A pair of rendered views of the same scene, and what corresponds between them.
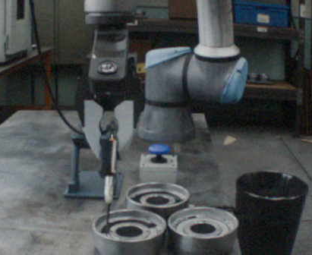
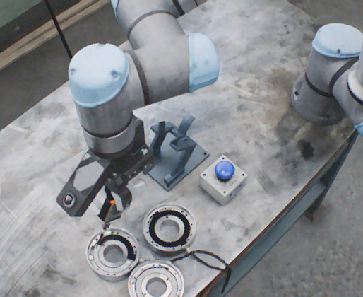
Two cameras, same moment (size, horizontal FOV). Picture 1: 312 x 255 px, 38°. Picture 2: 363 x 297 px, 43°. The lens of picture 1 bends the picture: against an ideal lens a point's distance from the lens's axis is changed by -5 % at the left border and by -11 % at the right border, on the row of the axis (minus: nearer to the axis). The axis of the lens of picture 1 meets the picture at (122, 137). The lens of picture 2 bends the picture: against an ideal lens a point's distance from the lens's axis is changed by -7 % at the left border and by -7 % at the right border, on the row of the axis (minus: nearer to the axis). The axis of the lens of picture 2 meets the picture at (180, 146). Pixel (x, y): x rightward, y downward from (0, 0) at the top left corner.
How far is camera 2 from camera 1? 0.79 m
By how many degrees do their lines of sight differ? 51
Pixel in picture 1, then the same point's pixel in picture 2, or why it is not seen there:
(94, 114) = not seen: hidden behind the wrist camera
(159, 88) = (312, 71)
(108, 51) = (80, 180)
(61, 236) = (90, 215)
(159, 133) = (299, 106)
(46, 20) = not seen: outside the picture
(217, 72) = (354, 107)
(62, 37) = not seen: outside the picture
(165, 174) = (216, 193)
